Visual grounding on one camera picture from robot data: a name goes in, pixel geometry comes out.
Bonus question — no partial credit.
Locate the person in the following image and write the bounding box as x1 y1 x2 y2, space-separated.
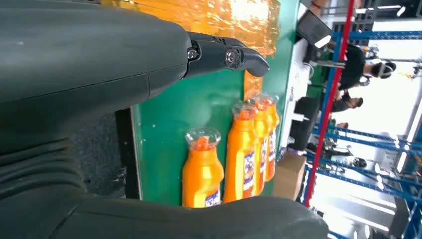
337 44 397 90
331 94 364 114

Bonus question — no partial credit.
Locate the yellow taped cardboard board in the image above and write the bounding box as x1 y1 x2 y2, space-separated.
100 0 281 100

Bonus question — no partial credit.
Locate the red pole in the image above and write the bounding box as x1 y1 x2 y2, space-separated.
304 0 356 209

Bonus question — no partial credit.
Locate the orange detergent bottle clear cap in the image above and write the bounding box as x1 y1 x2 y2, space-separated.
265 96 280 182
252 96 269 195
182 127 225 209
223 103 258 204

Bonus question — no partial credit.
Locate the black tablet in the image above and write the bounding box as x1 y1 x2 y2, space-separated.
296 9 333 48

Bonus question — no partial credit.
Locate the white desk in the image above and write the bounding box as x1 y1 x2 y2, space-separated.
280 36 317 156

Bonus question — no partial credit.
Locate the brown cardboard box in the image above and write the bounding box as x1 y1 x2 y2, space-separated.
273 151 307 201

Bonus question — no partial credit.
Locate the blue metal rack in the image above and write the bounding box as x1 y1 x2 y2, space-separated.
305 29 422 239

